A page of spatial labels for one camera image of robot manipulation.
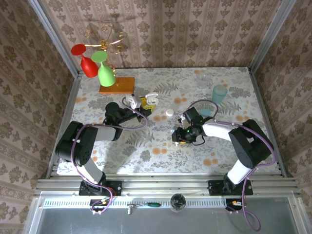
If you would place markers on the red plastic wine glass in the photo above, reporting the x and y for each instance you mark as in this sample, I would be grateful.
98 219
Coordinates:
89 67

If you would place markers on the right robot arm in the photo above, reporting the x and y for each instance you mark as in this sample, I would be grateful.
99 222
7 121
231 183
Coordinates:
251 146

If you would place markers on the black power connector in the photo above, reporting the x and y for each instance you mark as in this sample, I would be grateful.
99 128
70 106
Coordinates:
97 202
231 203

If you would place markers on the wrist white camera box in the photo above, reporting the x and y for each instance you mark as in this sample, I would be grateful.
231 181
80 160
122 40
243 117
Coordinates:
135 101
184 121

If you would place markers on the clear glass cup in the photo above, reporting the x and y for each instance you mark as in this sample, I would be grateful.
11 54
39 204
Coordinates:
202 83

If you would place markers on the grey metal sheet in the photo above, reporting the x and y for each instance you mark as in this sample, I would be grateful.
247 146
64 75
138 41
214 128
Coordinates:
158 224

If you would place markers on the white round earbud case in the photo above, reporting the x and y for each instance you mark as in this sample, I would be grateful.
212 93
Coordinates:
169 112

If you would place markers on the aluminium side rail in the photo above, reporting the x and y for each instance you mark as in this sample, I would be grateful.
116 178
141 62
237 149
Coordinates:
70 97
260 97

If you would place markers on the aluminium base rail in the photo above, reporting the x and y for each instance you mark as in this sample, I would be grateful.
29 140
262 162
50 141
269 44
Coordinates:
158 185

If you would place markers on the round glass jar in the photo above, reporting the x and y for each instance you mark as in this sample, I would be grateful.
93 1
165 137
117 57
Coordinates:
178 202

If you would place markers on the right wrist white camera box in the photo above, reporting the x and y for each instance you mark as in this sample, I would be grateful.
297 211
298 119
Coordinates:
184 121

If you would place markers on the aluminium frame post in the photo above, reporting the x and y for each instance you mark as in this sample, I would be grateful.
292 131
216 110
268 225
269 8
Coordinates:
271 36
58 39

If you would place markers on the green plastic wine glass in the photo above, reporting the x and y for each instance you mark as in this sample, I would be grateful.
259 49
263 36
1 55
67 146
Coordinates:
106 75

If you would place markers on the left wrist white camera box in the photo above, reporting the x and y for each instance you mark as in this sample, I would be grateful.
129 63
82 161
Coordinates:
135 101

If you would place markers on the teal round earbud case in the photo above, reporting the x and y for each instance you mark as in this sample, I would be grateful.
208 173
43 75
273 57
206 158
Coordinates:
205 112

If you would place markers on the teal frosted cup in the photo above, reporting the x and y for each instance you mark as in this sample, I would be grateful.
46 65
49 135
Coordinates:
219 93

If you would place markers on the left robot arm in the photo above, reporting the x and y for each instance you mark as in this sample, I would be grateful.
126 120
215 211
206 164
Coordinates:
73 143

